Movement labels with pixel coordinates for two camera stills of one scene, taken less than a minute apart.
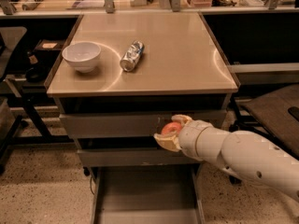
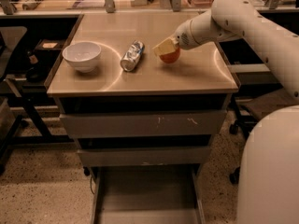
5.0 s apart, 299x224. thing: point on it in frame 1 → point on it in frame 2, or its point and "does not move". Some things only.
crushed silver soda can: [133, 54] does not move
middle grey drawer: [135, 158] does not move
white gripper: [188, 137] → [184, 38]
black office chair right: [274, 116] does not move
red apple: [173, 126] → [171, 57]
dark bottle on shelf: [35, 74] does not move
